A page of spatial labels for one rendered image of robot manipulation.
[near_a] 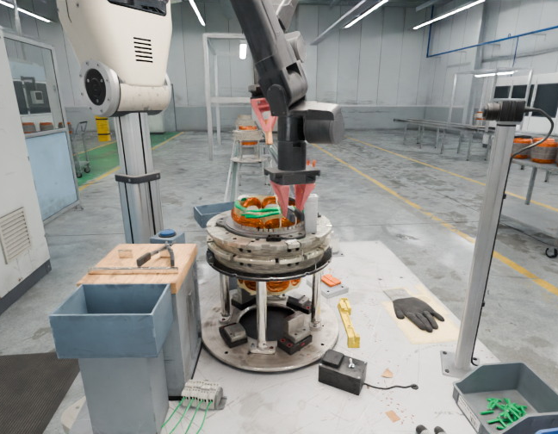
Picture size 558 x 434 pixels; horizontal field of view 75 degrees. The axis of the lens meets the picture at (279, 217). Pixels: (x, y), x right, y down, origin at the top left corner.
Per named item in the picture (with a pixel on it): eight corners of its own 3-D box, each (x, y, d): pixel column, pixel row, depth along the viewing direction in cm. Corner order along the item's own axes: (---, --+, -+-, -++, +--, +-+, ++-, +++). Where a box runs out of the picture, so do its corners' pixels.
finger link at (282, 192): (313, 219, 74) (313, 173, 71) (279, 222, 72) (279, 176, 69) (300, 210, 80) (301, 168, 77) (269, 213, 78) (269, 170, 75)
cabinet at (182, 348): (187, 400, 78) (176, 293, 70) (100, 401, 78) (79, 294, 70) (203, 343, 97) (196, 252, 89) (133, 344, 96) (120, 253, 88)
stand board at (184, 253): (176, 294, 70) (176, 282, 69) (77, 294, 70) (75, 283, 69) (197, 252, 89) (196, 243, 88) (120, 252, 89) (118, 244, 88)
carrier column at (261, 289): (267, 352, 90) (266, 276, 83) (257, 353, 90) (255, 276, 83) (267, 346, 92) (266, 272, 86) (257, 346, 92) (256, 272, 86)
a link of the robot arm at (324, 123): (288, 72, 70) (265, 85, 64) (344, 69, 64) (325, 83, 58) (297, 132, 76) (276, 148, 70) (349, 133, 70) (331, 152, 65)
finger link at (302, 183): (314, 219, 74) (315, 173, 71) (281, 222, 72) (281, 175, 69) (301, 210, 80) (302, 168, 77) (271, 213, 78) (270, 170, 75)
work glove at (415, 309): (455, 331, 101) (455, 325, 100) (408, 335, 100) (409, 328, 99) (415, 289, 124) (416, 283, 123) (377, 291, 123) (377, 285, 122)
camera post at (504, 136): (455, 369, 87) (499, 124, 70) (453, 361, 90) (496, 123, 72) (468, 372, 86) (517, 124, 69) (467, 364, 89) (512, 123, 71)
